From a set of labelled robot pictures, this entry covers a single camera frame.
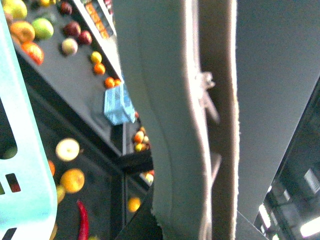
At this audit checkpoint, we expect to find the far dark red apple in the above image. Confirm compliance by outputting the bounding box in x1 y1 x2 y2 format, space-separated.
78 30 93 46

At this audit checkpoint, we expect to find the red chili pepper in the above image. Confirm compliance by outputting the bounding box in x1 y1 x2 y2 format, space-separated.
76 200 90 240

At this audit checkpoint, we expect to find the far peach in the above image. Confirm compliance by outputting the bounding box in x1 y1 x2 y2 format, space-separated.
61 38 78 55

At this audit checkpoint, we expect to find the black display shelf frame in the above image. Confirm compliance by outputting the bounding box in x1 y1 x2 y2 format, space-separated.
15 0 152 240

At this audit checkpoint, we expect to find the far shelf lemon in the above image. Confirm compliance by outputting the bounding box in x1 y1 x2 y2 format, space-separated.
90 51 102 64

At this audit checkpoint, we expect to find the grey basket handle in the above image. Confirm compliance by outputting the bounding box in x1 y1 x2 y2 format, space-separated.
113 0 240 240

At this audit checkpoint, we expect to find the cream apple with stem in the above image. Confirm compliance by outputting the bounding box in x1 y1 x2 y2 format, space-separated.
55 138 80 162

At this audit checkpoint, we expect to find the yellow orange round fruit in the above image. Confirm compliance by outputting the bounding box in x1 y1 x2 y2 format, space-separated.
60 168 85 194

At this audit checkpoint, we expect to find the small blue basket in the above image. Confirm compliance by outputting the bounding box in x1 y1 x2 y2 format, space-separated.
103 84 136 126

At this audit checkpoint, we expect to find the light teal shopping basket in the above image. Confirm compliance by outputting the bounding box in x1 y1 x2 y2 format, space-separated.
0 11 57 240

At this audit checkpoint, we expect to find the far shelf orange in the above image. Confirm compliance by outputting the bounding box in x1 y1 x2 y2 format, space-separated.
93 63 106 75

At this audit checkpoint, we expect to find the small orange right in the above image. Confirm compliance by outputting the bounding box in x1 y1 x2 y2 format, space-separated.
48 160 56 176

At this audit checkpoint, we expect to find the far maroon apple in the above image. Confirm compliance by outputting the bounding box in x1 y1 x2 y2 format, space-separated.
63 21 81 38

